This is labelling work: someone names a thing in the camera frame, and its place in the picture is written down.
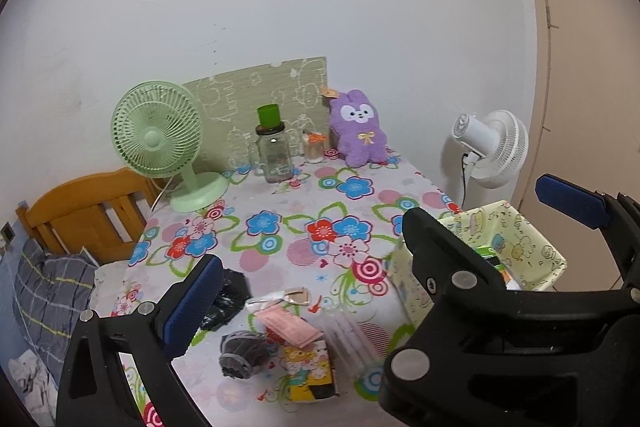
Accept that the wooden bed headboard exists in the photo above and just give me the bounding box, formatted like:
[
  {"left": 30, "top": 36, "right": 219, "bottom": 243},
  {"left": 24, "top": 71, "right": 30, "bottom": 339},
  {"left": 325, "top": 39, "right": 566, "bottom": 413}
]
[{"left": 17, "top": 167, "right": 161, "bottom": 265}]

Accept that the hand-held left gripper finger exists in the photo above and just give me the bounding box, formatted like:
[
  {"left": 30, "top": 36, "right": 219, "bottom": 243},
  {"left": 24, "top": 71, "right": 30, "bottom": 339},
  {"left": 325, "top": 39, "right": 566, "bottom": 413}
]
[{"left": 56, "top": 253, "right": 225, "bottom": 427}]

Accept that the glass jar with green lid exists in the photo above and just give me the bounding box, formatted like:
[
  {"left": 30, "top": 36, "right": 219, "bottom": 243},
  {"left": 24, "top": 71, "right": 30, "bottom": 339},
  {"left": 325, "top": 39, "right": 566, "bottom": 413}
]
[{"left": 248, "top": 104, "right": 294, "bottom": 184}]

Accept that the grey plaid pillow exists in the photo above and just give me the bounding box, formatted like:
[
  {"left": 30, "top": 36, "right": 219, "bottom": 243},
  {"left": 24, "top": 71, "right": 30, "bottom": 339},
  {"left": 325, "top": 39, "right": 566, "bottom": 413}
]
[{"left": 12, "top": 239, "right": 101, "bottom": 360}]

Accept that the white fan cable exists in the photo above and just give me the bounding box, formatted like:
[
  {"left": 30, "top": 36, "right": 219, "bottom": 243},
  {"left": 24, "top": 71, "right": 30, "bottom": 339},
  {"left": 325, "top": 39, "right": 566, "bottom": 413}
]
[{"left": 151, "top": 176, "right": 182, "bottom": 212}]

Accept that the white desk fan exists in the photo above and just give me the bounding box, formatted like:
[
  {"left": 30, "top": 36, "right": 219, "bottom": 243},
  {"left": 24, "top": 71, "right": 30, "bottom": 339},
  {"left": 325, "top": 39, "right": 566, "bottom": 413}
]
[{"left": 451, "top": 109, "right": 530, "bottom": 208}]

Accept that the black bag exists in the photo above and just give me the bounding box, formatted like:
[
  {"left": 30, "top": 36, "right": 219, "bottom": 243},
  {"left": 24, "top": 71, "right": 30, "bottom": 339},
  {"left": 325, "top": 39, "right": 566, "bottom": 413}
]
[{"left": 200, "top": 268, "right": 251, "bottom": 333}]

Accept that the floral tablecloth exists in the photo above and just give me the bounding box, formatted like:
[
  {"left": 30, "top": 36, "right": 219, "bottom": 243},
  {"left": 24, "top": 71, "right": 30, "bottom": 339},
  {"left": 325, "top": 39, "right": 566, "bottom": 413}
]
[{"left": 107, "top": 149, "right": 463, "bottom": 427}]

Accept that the yellow cartoon tissue packet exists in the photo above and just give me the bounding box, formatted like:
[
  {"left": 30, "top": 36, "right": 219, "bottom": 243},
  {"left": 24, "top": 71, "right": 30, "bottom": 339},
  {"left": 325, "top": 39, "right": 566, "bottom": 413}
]
[{"left": 279, "top": 339, "right": 342, "bottom": 404}]

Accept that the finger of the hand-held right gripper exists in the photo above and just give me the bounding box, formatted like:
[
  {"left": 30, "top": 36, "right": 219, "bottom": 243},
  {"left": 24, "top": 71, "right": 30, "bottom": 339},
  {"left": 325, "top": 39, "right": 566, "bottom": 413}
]
[
  {"left": 535, "top": 173, "right": 640, "bottom": 289},
  {"left": 378, "top": 207, "right": 640, "bottom": 427}
]

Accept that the pink packet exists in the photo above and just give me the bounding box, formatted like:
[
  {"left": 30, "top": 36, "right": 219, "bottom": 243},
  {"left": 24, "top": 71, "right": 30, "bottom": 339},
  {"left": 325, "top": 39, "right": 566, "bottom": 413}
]
[{"left": 255, "top": 307, "right": 323, "bottom": 348}]

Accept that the beige door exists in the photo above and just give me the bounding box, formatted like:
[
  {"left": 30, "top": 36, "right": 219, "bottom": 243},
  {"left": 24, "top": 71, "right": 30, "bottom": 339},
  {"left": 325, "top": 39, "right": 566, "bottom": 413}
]
[{"left": 515, "top": 0, "right": 640, "bottom": 293}]

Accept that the green cartoon print mat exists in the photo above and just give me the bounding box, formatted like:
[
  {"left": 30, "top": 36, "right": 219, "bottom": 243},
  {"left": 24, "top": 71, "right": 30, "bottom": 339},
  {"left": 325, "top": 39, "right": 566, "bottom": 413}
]
[{"left": 182, "top": 57, "right": 328, "bottom": 172}]

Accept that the clear plastic packet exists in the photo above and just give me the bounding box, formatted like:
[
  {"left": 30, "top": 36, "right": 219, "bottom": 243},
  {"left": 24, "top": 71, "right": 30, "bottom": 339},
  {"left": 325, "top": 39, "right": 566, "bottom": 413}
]
[{"left": 320, "top": 307, "right": 389, "bottom": 379}]

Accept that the green desk fan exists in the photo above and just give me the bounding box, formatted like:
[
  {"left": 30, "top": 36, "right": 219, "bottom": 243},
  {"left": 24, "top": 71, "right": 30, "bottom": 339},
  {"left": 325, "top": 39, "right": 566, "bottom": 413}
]
[{"left": 111, "top": 81, "right": 230, "bottom": 212}]

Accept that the small cotton swab jar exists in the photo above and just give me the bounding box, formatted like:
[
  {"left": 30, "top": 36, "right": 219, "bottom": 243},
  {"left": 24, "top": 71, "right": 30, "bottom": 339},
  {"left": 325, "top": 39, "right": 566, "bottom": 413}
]
[{"left": 302, "top": 130, "right": 329, "bottom": 164}]

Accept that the crumpled white cloth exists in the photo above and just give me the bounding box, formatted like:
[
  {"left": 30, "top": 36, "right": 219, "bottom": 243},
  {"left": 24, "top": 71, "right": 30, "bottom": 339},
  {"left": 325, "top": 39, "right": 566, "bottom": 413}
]
[{"left": 7, "top": 352, "right": 57, "bottom": 414}]

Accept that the purple bunny plush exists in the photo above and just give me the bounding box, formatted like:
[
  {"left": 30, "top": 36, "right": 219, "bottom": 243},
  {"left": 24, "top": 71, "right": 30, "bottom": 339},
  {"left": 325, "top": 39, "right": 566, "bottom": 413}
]
[{"left": 322, "top": 86, "right": 391, "bottom": 168}]

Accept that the grey fuzzy sock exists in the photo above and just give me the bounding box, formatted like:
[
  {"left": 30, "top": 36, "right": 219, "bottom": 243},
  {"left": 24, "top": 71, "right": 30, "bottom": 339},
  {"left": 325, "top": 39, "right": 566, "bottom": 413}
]
[{"left": 219, "top": 329, "right": 272, "bottom": 380}]

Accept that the yellow cartoon fabric storage box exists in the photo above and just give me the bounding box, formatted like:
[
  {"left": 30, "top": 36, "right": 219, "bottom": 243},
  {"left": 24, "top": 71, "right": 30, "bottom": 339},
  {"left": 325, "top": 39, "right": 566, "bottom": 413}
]
[{"left": 390, "top": 199, "right": 568, "bottom": 328}]

